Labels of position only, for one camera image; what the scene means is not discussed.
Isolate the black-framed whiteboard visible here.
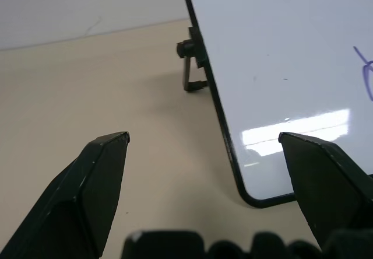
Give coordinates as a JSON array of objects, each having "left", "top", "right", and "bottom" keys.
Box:
[{"left": 181, "top": 0, "right": 373, "bottom": 209}]

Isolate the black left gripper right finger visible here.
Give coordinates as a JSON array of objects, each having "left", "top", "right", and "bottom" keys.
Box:
[{"left": 278, "top": 131, "right": 373, "bottom": 251}]

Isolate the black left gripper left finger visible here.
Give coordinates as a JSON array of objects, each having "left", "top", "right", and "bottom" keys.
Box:
[{"left": 0, "top": 131, "right": 131, "bottom": 259}]

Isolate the black whiteboard stand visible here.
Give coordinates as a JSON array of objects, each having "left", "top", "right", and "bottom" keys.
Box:
[{"left": 175, "top": 26, "right": 209, "bottom": 93}]

